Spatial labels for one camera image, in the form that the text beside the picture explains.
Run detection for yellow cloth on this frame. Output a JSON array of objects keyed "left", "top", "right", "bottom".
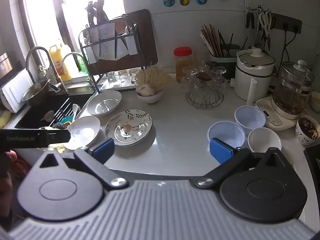
[{"left": 0, "top": 110, "right": 12, "bottom": 128}]

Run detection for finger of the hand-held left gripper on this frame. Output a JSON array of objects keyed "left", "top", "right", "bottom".
[{"left": 49, "top": 129, "right": 72, "bottom": 144}]

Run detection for patterned cup with tea leaves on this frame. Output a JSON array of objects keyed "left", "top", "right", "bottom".
[{"left": 295, "top": 114, "right": 320, "bottom": 146}]

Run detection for black induction cooker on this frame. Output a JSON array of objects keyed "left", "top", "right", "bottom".
[{"left": 303, "top": 147, "right": 320, "bottom": 178}]

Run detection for small white garlic bowl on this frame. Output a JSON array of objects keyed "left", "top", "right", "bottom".
[{"left": 136, "top": 86, "right": 163, "bottom": 105}]

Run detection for white cup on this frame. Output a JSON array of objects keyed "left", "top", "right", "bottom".
[{"left": 311, "top": 91, "right": 320, "bottom": 112}]

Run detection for shallow white plate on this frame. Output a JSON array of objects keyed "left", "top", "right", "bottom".
[{"left": 65, "top": 116, "right": 101, "bottom": 150}]

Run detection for small steel faucet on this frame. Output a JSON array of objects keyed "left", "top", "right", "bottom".
[{"left": 61, "top": 52, "right": 87, "bottom": 80}]

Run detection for black-handled pliers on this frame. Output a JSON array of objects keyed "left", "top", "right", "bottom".
[{"left": 246, "top": 6, "right": 258, "bottom": 30}]

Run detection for bundle of chopsticks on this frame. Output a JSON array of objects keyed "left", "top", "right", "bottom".
[{"left": 200, "top": 24, "right": 234, "bottom": 58}]

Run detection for white ceramic bowl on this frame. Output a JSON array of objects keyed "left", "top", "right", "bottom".
[{"left": 248, "top": 127, "right": 282, "bottom": 153}]

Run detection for set of black knives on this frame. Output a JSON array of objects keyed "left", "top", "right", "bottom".
[{"left": 86, "top": 0, "right": 110, "bottom": 28}]

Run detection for light blue plastic cup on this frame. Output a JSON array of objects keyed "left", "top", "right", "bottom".
[
  {"left": 234, "top": 105, "right": 266, "bottom": 135},
  {"left": 207, "top": 121, "right": 246, "bottom": 153}
]

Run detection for clear drinking glass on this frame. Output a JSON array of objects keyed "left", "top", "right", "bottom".
[
  {"left": 129, "top": 68, "right": 140, "bottom": 84},
  {"left": 105, "top": 71, "right": 118, "bottom": 87},
  {"left": 118, "top": 69, "right": 130, "bottom": 85}
]

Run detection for deep white plate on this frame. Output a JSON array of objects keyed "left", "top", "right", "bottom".
[{"left": 87, "top": 90, "right": 122, "bottom": 116}]

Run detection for white-handled scissors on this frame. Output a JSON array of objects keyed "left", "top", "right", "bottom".
[{"left": 259, "top": 11, "right": 273, "bottom": 51}]

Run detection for green bottle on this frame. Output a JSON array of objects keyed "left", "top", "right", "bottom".
[{"left": 76, "top": 55, "right": 87, "bottom": 73}]

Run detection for white spoon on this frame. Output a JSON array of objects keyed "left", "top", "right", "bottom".
[{"left": 71, "top": 104, "right": 80, "bottom": 122}]

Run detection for garlic bulb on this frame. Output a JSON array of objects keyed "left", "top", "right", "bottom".
[{"left": 138, "top": 84, "right": 156, "bottom": 97}]

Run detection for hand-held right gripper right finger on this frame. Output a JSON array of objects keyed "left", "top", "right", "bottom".
[{"left": 196, "top": 138, "right": 285, "bottom": 188}]

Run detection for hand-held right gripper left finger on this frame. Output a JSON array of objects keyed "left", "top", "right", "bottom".
[{"left": 39, "top": 138, "right": 129, "bottom": 190}]

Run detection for black sink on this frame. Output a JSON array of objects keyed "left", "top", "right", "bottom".
[{"left": 14, "top": 91, "right": 95, "bottom": 130}]

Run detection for white cutting board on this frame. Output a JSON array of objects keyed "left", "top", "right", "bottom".
[{"left": 0, "top": 68, "right": 34, "bottom": 113}]

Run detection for black wall outlet strip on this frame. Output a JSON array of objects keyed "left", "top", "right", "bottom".
[{"left": 270, "top": 12, "right": 302, "bottom": 34}]

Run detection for glass kettle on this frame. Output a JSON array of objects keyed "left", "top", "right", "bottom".
[{"left": 272, "top": 60, "right": 315, "bottom": 115}]

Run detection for red-lidded jar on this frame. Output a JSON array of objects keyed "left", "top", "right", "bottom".
[{"left": 174, "top": 47, "right": 195, "bottom": 83}]

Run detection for tall steel faucet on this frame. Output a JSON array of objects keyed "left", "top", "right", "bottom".
[{"left": 26, "top": 46, "right": 68, "bottom": 93}]

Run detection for brown cutting board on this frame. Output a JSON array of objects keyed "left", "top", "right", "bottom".
[{"left": 89, "top": 9, "right": 158, "bottom": 75}]

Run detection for leaf-patterned plate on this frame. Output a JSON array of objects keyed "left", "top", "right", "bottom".
[{"left": 104, "top": 109, "right": 153, "bottom": 146}]

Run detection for yellow oil bottle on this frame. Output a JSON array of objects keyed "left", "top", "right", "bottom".
[{"left": 49, "top": 44, "right": 73, "bottom": 81}]

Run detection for white electric cooking pot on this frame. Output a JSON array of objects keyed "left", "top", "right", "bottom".
[{"left": 230, "top": 48, "right": 276, "bottom": 105}]

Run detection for person's left hand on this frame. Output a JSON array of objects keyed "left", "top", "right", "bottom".
[{"left": 0, "top": 150, "right": 18, "bottom": 161}]

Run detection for black dish rack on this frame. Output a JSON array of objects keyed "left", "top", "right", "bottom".
[{"left": 78, "top": 14, "right": 141, "bottom": 90}]

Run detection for wire cup rack with glasses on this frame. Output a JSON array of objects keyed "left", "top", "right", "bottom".
[{"left": 181, "top": 60, "right": 228, "bottom": 109}]

